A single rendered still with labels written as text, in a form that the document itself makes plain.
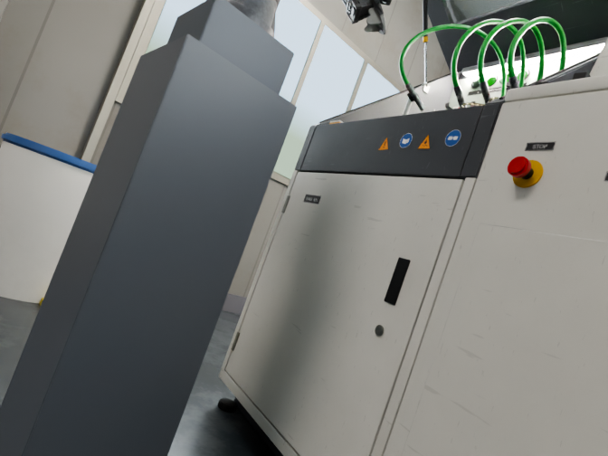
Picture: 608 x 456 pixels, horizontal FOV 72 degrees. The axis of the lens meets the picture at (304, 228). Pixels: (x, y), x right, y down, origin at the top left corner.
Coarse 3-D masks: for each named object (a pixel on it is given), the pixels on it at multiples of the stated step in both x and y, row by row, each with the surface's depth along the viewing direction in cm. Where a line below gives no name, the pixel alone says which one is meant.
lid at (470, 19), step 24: (432, 0) 158; (456, 0) 154; (480, 0) 147; (504, 0) 142; (528, 0) 136; (552, 0) 130; (576, 0) 125; (600, 0) 121; (432, 24) 166; (576, 24) 130; (600, 24) 125; (504, 48) 151; (528, 48) 145; (552, 48) 140
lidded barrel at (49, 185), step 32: (0, 160) 159; (32, 160) 155; (64, 160) 158; (0, 192) 156; (32, 192) 156; (64, 192) 160; (0, 224) 155; (32, 224) 157; (64, 224) 162; (0, 256) 155; (32, 256) 158; (0, 288) 156; (32, 288) 161
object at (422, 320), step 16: (288, 192) 138; (464, 192) 82; (464, 208) 81; (272, 240) 136; (448, 240) 81; (448, 256) 80; (256, 272) 137; (432, 288) 81; (432, 304) 80; (240, 320) 135; (416, 336) 80; (416, 352) 79; (224, 368) 134; (400, 384) 79; (224, 400) 131; (240, 400) 121; (400, 400) 78; (256, 416) 112; (272, 432) 104; (384, 432) 79; (272, 448) 113; (288, 448) 98; (384, 448) 78
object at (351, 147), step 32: (320, 128) 134; (352, 128) 120; (384, 128) 109; (416, 128) 99; (448, 128) 91; (320, 160) 128; (352, 160) 115; (384, 160) 104; (416, 160) 95; (448, 160) 88
